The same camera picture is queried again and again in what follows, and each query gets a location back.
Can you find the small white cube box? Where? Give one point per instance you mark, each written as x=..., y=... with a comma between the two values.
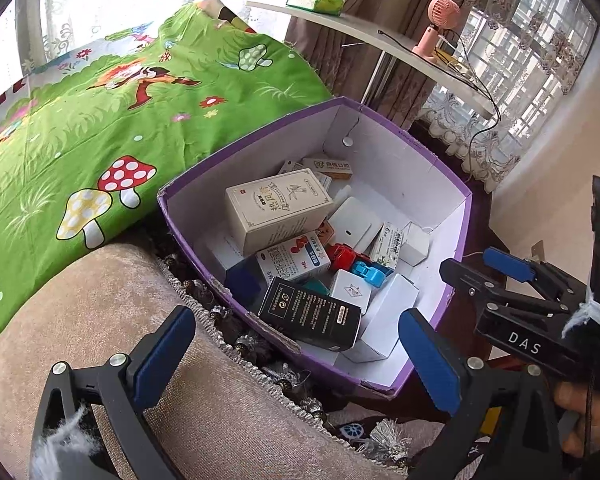
x=415, y=245

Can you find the red white blue medicine box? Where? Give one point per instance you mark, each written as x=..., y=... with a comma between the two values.
x=290, y=260

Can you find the teal box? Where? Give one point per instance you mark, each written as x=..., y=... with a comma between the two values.
x=314, y=287

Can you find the navy blue box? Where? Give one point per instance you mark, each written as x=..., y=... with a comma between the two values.
x=242, y=282

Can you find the green cartoon printed blanket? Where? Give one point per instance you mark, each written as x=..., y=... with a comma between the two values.
x=80, y=135

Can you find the orange white box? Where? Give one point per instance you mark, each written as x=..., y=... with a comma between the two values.
x=325, y=234

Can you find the wall socket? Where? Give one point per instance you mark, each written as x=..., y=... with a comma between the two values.
x=537, y=250

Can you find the white square device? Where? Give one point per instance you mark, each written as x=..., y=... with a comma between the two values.
x=352, y=220

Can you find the white box small logo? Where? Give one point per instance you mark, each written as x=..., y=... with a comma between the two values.
x=350, y=290

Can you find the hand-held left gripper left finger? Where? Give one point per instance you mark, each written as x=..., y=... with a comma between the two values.
x=165, y=355

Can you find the person's right hand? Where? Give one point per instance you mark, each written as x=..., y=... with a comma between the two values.
x=575, y=400

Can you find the chrome desk leg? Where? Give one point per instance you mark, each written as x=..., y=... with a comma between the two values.
x=380, y=77

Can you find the pink handheld fan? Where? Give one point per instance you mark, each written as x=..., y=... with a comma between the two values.
x=427, y=42

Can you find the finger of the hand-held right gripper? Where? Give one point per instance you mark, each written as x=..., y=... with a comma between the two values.
x=467, y=277
x=507, y=264

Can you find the red toy car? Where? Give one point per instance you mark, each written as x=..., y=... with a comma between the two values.
x=342, y=255

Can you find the beige upholstered seat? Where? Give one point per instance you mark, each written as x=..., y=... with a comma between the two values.
x=130, y=280

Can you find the purple cardboard box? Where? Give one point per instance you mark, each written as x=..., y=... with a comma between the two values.
x=405, y=190

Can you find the blue toy car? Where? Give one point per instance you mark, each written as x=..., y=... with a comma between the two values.
x=372, y=272

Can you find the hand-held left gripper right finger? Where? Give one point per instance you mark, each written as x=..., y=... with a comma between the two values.
x=430, y=360

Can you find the large beige box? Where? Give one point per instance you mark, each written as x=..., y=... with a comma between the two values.
x=275, y=210

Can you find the sheer lace curtain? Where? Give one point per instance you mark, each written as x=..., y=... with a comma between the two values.
x=480, y=150
x=80, y=0

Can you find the white curved desk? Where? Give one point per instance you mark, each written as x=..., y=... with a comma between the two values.
x=380, y=35

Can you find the long beige box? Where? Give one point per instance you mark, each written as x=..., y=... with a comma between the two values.
x=330, y=166

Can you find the black box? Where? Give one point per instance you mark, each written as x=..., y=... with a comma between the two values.
x=305, y=315

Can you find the white power strip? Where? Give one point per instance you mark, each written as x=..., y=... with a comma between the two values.
x=460, y=66

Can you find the white medicine box dark text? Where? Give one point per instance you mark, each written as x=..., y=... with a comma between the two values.
x=386, y=245

